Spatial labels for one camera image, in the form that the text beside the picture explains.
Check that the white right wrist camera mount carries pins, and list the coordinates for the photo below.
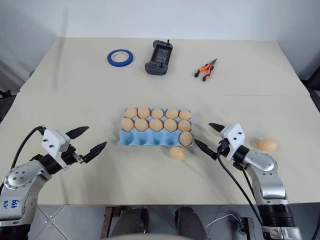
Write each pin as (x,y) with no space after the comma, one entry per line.
(233,137)

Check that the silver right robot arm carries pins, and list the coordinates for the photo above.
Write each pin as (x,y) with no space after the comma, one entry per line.
(265,170)

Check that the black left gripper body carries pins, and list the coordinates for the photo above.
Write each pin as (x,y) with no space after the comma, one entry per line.
(71,155)

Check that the rusty metal bracket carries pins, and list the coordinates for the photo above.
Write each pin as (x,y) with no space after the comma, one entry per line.
(107,222)
(246,227)

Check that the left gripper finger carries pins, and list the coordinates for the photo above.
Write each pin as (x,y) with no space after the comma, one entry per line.
(78,131)
(95,151)

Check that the dark rounded shape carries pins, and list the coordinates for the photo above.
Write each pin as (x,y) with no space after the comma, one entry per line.
(132,222)
(190,222)

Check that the tan egg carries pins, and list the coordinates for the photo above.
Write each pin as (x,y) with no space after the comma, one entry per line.
(184,115)
(157,113)
(155,125)
(141,124)
(177,153)
(268,144)
(143,112)
(127,124)
(130,113)
(184,126)
(172,113)
(185,138)
(170,125)

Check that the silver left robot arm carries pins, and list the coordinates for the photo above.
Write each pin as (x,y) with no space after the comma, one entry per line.
(18,178)

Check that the orange black pliers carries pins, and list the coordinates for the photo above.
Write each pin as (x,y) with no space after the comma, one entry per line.
(205,67)

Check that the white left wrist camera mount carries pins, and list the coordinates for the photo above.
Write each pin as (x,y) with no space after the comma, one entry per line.
(53,141)

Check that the blue tape roll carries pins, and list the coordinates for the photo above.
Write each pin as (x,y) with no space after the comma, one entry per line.
(111,60)

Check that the light blue egg tray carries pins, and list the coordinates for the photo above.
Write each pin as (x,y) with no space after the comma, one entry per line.
(141,140)

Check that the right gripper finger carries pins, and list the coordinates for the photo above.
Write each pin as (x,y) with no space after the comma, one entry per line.
(217,127)
(206,149)

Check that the dark background equipment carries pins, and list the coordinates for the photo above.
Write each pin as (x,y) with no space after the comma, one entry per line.
(3,102)

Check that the grey handheld controller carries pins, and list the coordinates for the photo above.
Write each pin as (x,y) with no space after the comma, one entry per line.
(157,67)

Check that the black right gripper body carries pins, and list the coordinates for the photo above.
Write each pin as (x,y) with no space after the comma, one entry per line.
(223,148)

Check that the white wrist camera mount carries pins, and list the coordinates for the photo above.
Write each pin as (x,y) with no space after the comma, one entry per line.
(233,137)
(53,141)

